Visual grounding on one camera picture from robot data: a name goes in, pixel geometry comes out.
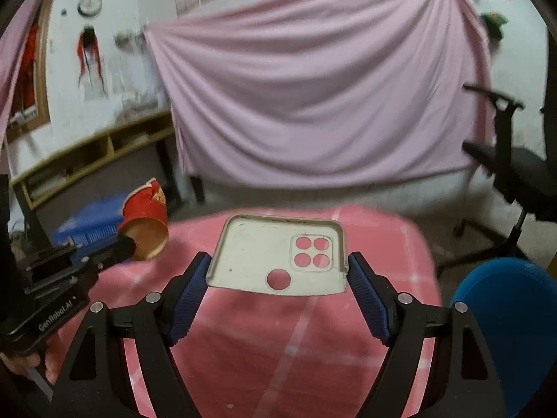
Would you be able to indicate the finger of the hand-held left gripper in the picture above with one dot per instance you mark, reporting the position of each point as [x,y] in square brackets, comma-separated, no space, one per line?
[108,254]

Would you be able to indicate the pink curtain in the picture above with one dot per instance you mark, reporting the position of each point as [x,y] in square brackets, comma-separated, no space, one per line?
[17,52]

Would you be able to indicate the clear phone case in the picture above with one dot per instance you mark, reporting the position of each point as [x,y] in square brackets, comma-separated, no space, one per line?
[252,248]

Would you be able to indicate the blue cardboard box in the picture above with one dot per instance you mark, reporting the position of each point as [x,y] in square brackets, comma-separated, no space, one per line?
[87,222]

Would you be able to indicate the red paper cup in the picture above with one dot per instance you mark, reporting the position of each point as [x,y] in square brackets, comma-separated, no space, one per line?
[141,209]

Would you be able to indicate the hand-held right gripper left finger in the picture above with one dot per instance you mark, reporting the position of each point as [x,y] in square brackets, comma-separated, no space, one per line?
[187,300]

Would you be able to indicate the red tassel wall hanging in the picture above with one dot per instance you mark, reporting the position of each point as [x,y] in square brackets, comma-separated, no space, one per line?
[89,52]

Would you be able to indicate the round wall clock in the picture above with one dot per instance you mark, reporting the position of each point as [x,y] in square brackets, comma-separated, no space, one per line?
[89,4]

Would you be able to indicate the black office chair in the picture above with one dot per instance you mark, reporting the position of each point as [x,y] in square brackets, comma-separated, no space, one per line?
[522,170]

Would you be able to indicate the green hanging ornament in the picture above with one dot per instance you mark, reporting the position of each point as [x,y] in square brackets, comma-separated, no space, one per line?
[494,24]

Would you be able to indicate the blue plastic bucket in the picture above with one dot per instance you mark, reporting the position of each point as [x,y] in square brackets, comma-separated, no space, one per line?
[513,313]

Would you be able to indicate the red hanging cloth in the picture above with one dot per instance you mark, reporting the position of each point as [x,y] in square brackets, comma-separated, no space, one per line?
[29,61]

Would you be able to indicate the paper wall calendar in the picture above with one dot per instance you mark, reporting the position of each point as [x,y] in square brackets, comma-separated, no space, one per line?
[113,78]

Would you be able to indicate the wooden shelf unit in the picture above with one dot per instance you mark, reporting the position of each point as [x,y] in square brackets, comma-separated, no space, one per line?
[87,148]

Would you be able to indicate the stack of papers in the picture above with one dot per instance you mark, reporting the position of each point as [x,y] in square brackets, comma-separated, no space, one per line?
[137,106]

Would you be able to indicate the person's left hand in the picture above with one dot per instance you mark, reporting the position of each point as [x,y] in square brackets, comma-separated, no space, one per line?
[30,363]

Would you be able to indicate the pink hanging sheet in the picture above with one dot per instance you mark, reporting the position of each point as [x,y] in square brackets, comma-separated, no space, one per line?
[313,96]

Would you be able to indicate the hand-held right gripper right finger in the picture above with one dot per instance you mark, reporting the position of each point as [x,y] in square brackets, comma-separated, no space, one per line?
[370,300]

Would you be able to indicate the wooden frame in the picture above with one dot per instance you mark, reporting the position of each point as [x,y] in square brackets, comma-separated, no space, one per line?
[43,109]

